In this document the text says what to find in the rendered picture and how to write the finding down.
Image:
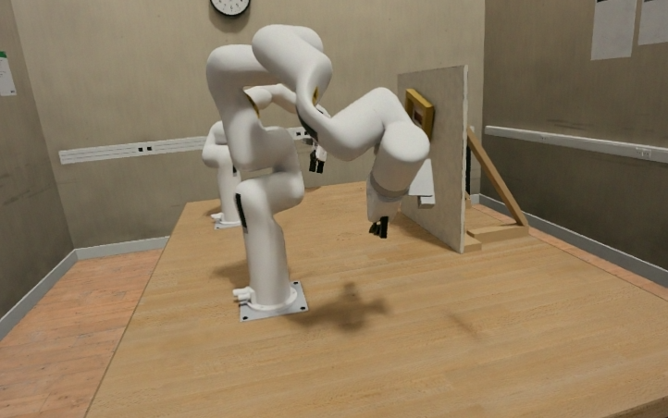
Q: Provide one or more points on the yellow picture frame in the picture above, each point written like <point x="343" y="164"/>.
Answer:
<point x="415" y="113"/>

